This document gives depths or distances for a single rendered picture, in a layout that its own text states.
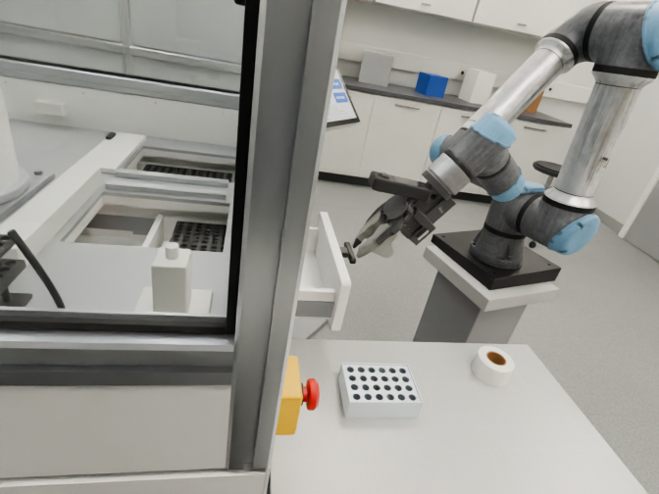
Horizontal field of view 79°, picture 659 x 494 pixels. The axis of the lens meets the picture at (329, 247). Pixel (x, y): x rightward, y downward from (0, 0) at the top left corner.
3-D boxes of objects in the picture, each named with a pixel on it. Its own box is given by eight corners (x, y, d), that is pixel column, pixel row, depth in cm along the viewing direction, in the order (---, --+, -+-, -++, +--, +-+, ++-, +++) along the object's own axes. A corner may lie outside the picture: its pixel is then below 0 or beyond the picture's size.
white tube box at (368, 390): (402, 378, 73) (408, 364, 72) (417, 418, 66) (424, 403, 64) (337, 377, 71) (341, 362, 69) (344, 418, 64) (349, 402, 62)
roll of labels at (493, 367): (487, 356, 83) (494, 342, 81) (514, 381, 78) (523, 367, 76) (463, 364, 80) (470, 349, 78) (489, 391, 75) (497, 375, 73)
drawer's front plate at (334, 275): (319, 251, 98) (327, 211, 92) (339, 332, 73) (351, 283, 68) (312, 251, 97) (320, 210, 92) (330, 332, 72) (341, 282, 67)
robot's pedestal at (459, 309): (428, 391, 173) (491, 239, 137) (474, 453, 150) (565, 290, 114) (368, 407, 161) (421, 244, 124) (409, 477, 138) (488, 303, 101)
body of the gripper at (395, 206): (414, 248, 79) (462, 207, 76) (386, 223, 75) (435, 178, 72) (402, 230, 86) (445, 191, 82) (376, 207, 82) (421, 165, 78)
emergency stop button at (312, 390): (314, 392, 55) (319, 371, 54) (318, 417, 52) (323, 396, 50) (292, 392, 55) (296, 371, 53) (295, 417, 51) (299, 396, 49)
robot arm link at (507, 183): (494, 163, 89) (474, 133, 82) (536, 179, 81) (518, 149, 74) (471, 191, 90) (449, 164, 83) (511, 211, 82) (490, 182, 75)
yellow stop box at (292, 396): (295, 390, 57) (302, 354, 54) (300, 436, 51) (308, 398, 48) (260, 391, 56) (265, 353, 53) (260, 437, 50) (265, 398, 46)
